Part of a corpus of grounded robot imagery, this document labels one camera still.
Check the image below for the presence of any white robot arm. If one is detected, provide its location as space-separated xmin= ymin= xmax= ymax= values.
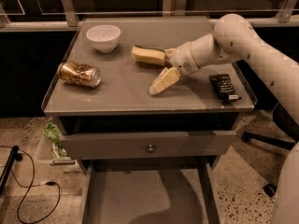
xmin=149 ymin=14 xmax=299 ymax=224

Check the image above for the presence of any gold crushed soda can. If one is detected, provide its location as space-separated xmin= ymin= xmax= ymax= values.
xmin=58 ymin=62 xmax=101 ymax=88

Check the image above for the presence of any green and yellow sponge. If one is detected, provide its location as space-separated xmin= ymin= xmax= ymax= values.
xmin=132 ymin=46 xmax=165 ymax=66

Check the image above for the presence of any open grey middle drawer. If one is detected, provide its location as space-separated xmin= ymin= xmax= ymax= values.
xmin=78 ymin=163 xmax=225 ymax=224

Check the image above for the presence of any grey top drawer with knob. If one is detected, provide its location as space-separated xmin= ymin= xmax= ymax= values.
xmin=60 ymin=131 xmax=237 ymax=160

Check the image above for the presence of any white ceramic bowl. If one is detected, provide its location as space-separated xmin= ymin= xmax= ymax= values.
xmin=86 ymin=25 xmax=121 ymax=53

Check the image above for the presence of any black office chair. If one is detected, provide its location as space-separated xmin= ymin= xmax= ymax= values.
xmin=241 ymin=103 xmax=299 ymax=198

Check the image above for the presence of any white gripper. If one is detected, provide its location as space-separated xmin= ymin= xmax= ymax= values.
xmin=149 ymin=42 xmax=199 ymax=95

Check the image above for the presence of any black bar stand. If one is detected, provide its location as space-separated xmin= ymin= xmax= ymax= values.
xmin=0 ymin=146 xmax=19 ymax=195

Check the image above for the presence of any black snack packet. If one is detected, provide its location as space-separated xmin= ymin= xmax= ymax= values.
xmin=209 ymin=74 xmax=241 ymax=103

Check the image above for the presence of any clear plastic bin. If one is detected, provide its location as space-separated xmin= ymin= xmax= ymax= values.
xmin=36 ymin=125 xmax=81 ymax=172

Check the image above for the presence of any metal window frame rail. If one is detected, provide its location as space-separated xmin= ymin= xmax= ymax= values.
xmin=0 ymin=0 xmax=298 ymax=32

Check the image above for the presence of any grey drawer cabinet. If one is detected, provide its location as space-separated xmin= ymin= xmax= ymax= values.
xmin=41 ymin=15 xmax=258 ymax=224

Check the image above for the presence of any black power cable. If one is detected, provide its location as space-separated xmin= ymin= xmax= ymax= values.
xmin=0 ymin=146 xmax=62 ymax=224

